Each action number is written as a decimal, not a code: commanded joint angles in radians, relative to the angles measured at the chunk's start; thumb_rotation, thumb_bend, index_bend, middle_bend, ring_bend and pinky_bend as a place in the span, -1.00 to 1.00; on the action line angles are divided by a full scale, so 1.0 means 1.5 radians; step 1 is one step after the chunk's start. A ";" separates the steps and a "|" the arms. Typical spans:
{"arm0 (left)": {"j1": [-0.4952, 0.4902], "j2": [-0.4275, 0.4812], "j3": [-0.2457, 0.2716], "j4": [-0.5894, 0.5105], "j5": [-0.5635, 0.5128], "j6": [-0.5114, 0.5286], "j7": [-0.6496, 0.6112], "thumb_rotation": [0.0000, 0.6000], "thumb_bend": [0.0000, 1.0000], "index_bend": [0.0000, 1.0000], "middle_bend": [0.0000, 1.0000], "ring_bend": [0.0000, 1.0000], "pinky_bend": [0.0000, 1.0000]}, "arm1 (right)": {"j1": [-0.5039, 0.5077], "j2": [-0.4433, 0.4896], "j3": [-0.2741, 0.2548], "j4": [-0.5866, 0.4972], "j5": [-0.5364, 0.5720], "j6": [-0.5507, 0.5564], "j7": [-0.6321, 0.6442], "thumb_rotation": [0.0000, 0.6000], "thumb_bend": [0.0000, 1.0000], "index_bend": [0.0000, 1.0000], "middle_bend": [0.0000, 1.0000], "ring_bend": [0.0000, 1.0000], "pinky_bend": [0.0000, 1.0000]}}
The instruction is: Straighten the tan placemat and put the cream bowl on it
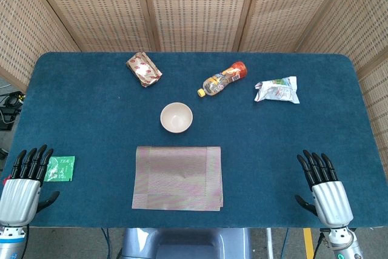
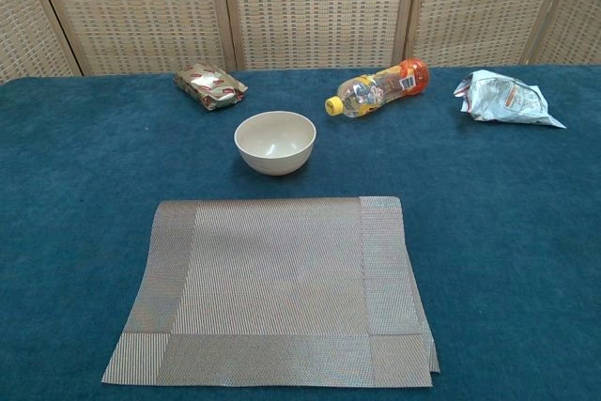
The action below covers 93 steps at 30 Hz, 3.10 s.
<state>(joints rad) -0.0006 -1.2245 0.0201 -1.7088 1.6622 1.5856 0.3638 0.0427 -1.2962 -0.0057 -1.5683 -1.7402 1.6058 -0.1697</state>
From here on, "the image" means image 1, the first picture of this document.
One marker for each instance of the green tea packet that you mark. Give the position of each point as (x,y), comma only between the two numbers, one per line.
(59,169)

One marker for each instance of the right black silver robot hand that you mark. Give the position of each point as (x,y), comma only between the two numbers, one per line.
(332,201)

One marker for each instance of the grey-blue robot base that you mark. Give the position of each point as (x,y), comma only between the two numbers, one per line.
(182,244)

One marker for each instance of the bamboo screen panel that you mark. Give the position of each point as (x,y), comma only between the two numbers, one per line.
(357,19)
(379,104)
(288,7)
(100,7)
(24,28)
(197,7)

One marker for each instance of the brown woven placemat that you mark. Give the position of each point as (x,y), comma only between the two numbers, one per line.
(179,177)

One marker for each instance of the plastic bottle orange label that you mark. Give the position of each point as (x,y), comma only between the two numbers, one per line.
(221,78)

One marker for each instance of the white table leg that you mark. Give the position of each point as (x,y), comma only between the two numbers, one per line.
(269,244)

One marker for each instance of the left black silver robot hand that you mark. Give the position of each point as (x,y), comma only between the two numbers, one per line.
(18,198)

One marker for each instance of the white bowl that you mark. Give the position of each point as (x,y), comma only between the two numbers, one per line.
(176,116)

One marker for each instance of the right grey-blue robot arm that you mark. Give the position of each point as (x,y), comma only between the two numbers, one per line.
(342,244)

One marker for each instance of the white crumpled snack bag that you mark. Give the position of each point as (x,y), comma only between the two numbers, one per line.
(277,90)

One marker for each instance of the blue felt table cover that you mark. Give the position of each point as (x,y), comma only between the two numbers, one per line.
(91,113)

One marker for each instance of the gold crumpled snack wrapper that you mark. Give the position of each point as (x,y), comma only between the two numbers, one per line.
(144,69)

